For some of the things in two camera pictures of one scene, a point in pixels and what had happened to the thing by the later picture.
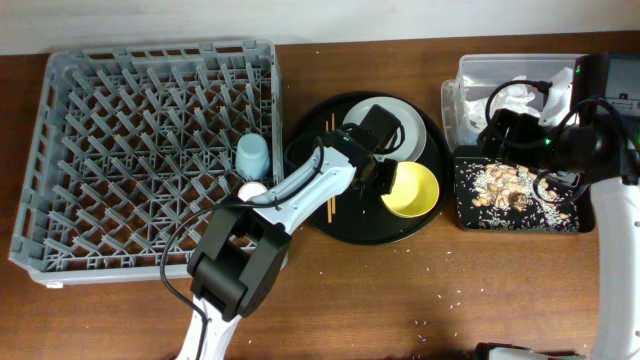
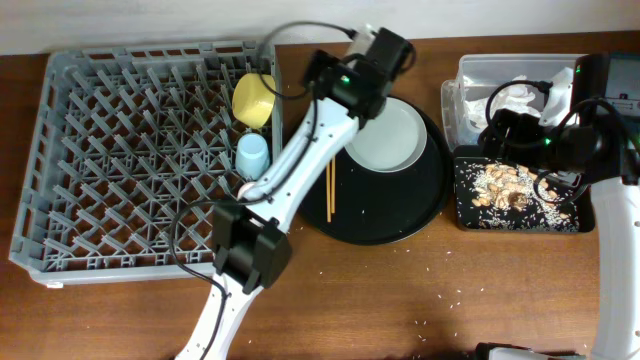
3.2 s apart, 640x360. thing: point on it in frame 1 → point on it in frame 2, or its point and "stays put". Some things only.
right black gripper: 516,151 stays put
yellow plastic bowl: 415,191 → 253,98
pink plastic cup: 250,189 stays put
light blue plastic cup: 252,156 stays put
